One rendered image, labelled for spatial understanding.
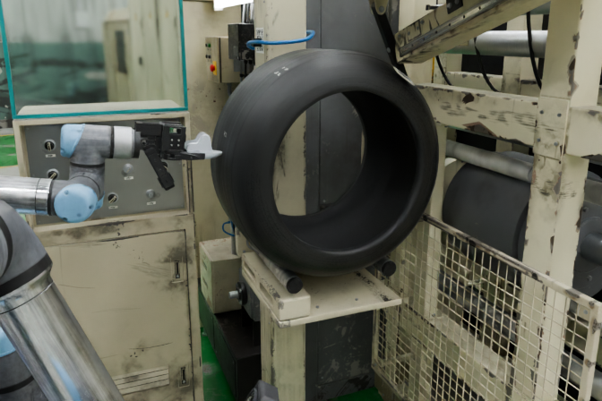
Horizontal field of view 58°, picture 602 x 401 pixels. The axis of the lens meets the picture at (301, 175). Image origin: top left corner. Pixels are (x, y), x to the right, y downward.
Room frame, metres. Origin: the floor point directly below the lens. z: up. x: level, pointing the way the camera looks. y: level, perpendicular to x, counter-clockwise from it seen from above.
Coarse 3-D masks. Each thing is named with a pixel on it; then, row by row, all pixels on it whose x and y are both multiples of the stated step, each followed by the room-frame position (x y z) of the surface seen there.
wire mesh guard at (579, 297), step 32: (416, 256) 1.61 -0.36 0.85; (480, 288) 1.33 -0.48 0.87; (544, 288) 1.14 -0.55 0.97; (448, 320) 1.44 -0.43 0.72; (480, 320) 1.32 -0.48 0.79; (576, 320) 1.05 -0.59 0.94; (416, 352) 1.58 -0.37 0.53; (480, 352) 1.31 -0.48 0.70; (448, 384) 1.43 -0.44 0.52; (480, 384) 1.30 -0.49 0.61; (544, 384) 1.11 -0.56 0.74
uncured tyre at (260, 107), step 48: (240, 96) 1.38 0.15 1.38; (288, 96) 1.27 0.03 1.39; (384, 96) 1.35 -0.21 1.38; (240, 144) 1.26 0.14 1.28; (384, 144) 1.68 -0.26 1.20; (432, 144) 1.42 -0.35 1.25; (240, 192) 1.25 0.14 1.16; (384, 192) 1.64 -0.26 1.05; (432, 192) 1.46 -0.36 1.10; (288, 240) 1.26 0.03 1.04; (336, 240) 1.57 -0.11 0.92; (384, 240) 1.36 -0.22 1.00
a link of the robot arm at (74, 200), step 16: (0, 176) 1.06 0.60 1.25; (16, 176) 1.07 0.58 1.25; (80, 176) 1.14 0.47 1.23; (0, 192) 1.03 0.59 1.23; (16, 192) 1.04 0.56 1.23; (32, 192) 1.04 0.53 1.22; (48, 192) 1.05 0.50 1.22; (64, 192) 1.04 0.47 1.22; (80, 192) 1.04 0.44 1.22; (96, 192) 1.11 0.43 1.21; (16, 208) 1.04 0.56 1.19; (32, 208) 1.04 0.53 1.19; (48, 208) 1.05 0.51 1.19; (64, 208) 1.03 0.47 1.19; (80, 208) 1.04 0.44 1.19
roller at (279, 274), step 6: (252, 246) 1.57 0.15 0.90; (258, 252) 1.51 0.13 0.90; (264, 258) 1.46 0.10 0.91; (270, 264) 1.42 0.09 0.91; (276, 264) 1.39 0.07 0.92; (276, 270) 1.37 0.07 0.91; (282, 270) 1.35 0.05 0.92; (288, 270) 1.34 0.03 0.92; (276, 276) 1.37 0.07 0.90; (282, 276) 1.33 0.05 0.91; (288, 276) 1.31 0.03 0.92; (294, 276) 1.31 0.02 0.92; (282, 282) 1.32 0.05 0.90; (288, 282) 1.29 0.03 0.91; (294, 282) 1.29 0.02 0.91; (300, 282) 1.30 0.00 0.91; (288, 288) 1.29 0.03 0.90; (294, 288) 1.29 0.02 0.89; (300, 288) 1.30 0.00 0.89
